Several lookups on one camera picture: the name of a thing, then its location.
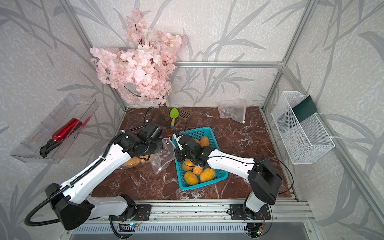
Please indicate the white wire wall basket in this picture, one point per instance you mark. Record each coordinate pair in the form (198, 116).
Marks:
(305, 142)

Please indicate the dark green card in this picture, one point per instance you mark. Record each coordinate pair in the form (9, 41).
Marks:
(305, 109)

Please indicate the clear zipper bag with dots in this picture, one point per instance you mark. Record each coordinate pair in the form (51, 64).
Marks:
(144, 160)

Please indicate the green toy shovel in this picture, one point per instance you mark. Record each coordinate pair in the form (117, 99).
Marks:
(174, 113)

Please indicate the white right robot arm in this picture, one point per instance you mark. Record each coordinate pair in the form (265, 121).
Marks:
(264, 179)

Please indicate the teal plastic basket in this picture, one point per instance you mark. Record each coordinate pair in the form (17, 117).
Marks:
(220, 174)

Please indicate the orange potato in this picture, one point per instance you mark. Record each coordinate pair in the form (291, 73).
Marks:
(187, 165)
(197, 170)

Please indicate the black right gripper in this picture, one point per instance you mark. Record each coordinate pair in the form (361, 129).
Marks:
(177, 153)

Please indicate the large brown potato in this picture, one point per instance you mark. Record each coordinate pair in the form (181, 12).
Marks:
(207, 175)

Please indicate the pink cherry blossom tree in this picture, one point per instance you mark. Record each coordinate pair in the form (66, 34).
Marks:
(142, 74)

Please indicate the clear acrylic wall shelf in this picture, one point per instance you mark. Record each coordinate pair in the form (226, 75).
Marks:
(72, 106)

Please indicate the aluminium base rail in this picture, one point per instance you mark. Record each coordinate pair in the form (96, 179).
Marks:
(211, 216)

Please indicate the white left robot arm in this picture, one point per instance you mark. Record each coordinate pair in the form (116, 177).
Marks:
(71, 201)

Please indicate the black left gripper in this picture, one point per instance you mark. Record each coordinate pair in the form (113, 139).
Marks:
(159, 141)

